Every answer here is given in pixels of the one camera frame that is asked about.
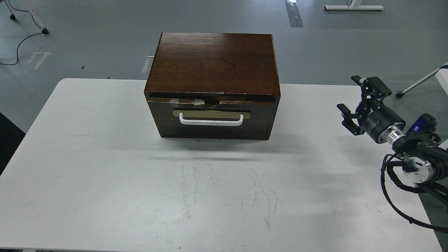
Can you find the white furniture leg with caster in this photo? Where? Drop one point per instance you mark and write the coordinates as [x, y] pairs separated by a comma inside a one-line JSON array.
[[400, 94]]

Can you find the wooden drawer with white handle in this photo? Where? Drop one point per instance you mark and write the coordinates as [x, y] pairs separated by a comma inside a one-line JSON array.
[[192, 118]]

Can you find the white table base foot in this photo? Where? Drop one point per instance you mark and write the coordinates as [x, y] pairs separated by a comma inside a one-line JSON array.
[[354, 5]]

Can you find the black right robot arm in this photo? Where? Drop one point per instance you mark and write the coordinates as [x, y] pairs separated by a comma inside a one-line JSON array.
[[418, 162]]

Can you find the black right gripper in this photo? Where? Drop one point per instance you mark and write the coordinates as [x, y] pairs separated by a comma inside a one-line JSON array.
[[373, 117]]

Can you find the dark wooden cabinet box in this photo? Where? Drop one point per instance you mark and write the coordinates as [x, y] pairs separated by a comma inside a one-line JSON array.
[[215, 67]]

